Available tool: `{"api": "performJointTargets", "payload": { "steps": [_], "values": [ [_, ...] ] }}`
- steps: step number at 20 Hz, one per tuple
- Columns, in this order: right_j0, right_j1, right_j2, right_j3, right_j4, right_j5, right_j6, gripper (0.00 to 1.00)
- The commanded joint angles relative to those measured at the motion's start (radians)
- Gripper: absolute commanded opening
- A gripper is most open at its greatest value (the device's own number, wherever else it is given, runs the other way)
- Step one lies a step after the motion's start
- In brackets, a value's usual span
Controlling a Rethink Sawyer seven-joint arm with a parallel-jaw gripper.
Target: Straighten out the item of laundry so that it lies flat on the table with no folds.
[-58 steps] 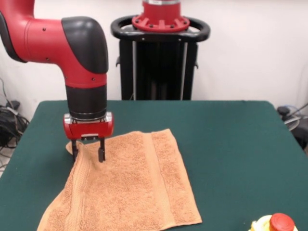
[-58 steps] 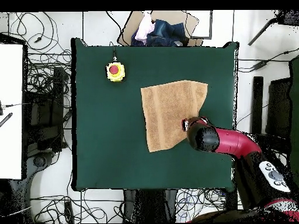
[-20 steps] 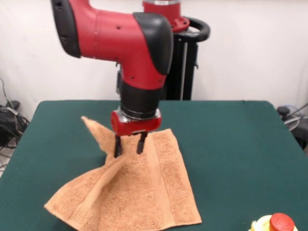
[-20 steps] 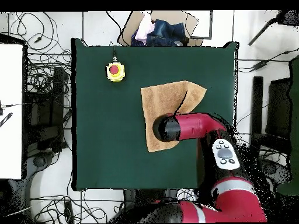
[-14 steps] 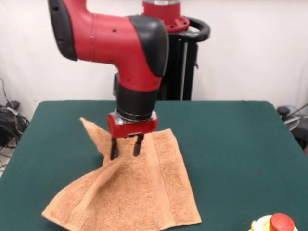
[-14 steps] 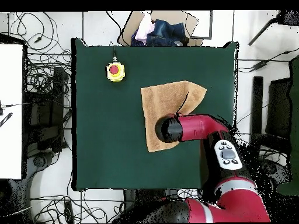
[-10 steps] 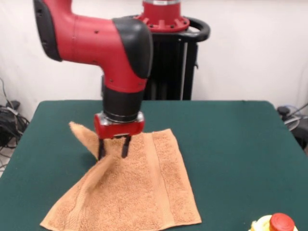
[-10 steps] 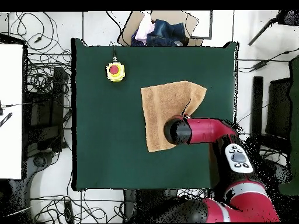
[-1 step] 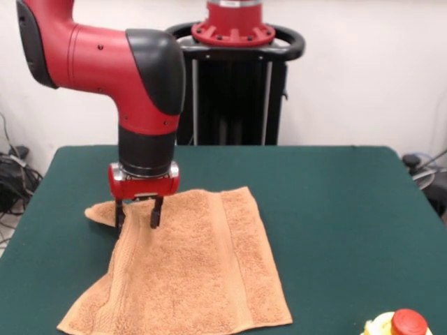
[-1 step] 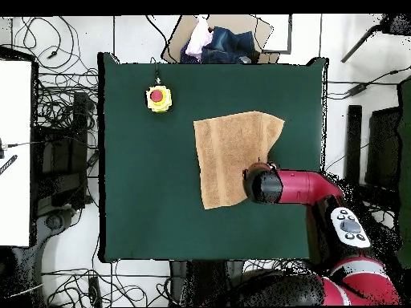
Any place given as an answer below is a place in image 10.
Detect black metal stand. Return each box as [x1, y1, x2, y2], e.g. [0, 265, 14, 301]
[344, 104, 402, 193]
[33, 91, 97, 209]

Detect black tripod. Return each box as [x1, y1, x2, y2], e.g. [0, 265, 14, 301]
[340, 13, 411, 63]

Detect blue denim jeans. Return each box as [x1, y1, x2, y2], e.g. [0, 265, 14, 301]
[179, 26, 261, 65]

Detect tan terry towel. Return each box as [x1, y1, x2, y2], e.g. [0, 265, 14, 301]
[193, 110, 286, 210]

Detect brown cardboard box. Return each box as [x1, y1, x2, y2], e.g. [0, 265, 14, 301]
[161, 14, 280, 65]

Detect tangled black cables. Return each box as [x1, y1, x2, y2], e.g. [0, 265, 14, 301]
[41, 259, 171, 307]
[12, 15, 100, 132]

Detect black emergency stop cable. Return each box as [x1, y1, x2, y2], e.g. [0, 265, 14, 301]
[150, 56, 161, 86]

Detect yellow emergency stop button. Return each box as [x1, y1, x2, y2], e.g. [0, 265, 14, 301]
[145, 84, 173, 114]

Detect white desk top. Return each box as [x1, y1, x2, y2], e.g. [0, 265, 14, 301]
[0, 59, 33, 248]

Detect pale pink garment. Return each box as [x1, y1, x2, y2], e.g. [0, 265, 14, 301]
[185, 15, 215, 61]

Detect green fabric sheet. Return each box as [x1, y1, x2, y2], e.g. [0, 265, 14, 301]
[396, 75, 411, 270]

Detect dark green tablecloth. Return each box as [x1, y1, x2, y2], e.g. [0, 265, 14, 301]
[97, 52, 329, 264]

